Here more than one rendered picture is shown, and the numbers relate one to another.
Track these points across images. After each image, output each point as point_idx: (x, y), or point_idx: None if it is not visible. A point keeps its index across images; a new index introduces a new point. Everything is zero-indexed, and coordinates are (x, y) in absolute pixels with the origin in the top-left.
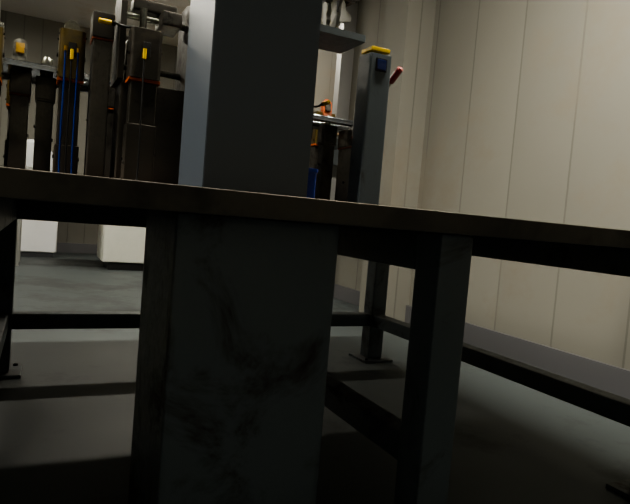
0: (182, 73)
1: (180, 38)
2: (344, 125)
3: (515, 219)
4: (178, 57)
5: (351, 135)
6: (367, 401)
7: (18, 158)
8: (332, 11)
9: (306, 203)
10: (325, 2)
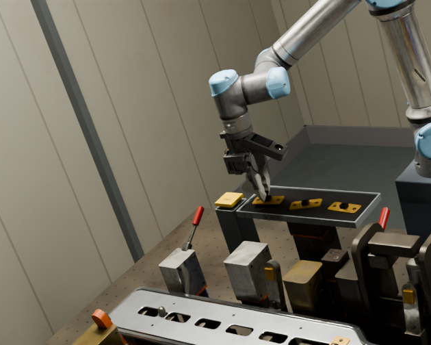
0: (386, 286)
1: (367, 263)
2: (152, 308)
3: (360, 224)
4: (369, 283)
5: (154, 313)
6: None
7: None
8: (266, 178)
9: None
10: (256, 174)
